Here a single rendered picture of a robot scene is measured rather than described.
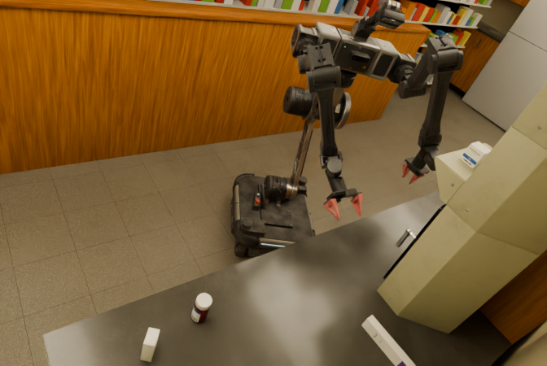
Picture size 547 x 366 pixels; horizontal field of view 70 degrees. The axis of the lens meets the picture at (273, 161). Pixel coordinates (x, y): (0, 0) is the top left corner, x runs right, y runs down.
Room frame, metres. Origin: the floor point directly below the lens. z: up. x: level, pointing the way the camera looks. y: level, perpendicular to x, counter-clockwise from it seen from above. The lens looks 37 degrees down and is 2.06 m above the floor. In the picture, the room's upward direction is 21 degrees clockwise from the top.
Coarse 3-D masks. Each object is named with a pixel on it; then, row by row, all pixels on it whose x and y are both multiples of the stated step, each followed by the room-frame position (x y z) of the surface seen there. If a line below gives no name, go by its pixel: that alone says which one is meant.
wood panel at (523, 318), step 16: (544, 256) 1.09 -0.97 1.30; (528, 272) 1.08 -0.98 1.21; (544, 272) 1.06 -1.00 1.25; (512, 288) 1.08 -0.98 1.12; (528, 288) 1.06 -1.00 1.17; (544, 288) 1.04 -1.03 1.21; (496, 304) 1.07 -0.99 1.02; (512, 304) 1.05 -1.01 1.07; (528, 304) 1.03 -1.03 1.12; (544, 304) 1.01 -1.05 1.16; (496, 320) 1.05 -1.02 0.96; (512, 320) 1.03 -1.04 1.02; (528, 320) 1.01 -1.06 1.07; (544, 320) 0.99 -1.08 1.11; (512, 336) 1.00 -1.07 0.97
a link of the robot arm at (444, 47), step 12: (444, 36) 1.54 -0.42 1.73; (432, 48) 1.48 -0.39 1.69; (444, 48) 1.47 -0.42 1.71; (456, 48) 1.47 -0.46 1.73; (420, 60) 1.61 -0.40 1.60; (444, 60) 1.43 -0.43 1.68; (456, 60) 1.44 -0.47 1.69; (420, 72) 1.61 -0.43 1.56; (408, 84) 1.70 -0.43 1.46; (420, 84) 1.67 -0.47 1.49; (408, 96) 1.71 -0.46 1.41
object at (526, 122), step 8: (544, 88) 0.99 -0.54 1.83; (536, 96) 0.99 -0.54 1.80; (544, 96) 0.98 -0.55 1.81; (536, 104) 0.98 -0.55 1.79; (544, 104) 0.97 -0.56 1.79; (528, 112) 0.98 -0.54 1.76; (536, 112) 0.97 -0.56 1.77; (544, 112) 0.96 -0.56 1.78; (520, 120) 0.98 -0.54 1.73; (528, 120) 0.97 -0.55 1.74; (536, 120) 0.96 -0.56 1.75; (544, 120) 0.95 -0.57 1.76; (520, 128) 0.98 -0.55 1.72; (528, 128) 0.97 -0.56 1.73; (536, 128) 0.96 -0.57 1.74; (544, 128) 0.95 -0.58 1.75; (528, 136) 0.96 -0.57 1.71; (536, 136) 0.95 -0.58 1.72; (544, 136) 0.94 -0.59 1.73; (544, 144) 0.93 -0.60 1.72
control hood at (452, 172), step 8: (456, 152) 1.14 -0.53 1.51; (440, 160) 1.06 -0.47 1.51; (448, 160) 1.07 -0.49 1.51; (456, 160) 1.09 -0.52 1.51; (440, 168) 1.04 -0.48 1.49; (448, 168) 1.03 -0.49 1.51; (456, 168) 1.04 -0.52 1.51; (464, 168) 1.06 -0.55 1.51; (472, 168) 1.08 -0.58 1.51; (440, 176) 1.03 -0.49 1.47; (448, 176) 1.02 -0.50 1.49; (456, 176) 1.01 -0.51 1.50; (464, 176) 1.01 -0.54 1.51; (440, 184) 1.02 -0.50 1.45; (448, 184) 1.01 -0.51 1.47; (456, 184) 1.00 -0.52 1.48; (440, 192) 1.01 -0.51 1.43; (448, 192) 1.00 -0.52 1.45; (456, 192) 0.99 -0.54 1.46; (448, 200) 0.99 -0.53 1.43
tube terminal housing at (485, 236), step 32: (512, 128) 0.99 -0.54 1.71; (512, 160) 0.95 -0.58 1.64; (544, 160) 0.92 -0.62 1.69; (480, 192) 0.96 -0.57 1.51; (512, 192) 0.92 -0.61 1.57; (544, 192) 0.92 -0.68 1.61; (448, 224) 0.96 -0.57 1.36; (480, 224) 0.92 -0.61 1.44; (512, 224) 0.92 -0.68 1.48; (544, 224) 0.92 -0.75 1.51; (416, 256) 0.97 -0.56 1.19; (448, 256) 0.92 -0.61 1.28; (480, 256) 0.92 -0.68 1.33; (512, 256) 0.92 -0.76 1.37; (384, 288) 0.98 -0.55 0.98; (416, 288) 0.93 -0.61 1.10; (448, 288) 0.92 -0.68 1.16; (480, 288) 0.92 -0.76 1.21; (416, 320) 0.92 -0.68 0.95; (448, 320) 0.92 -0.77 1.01
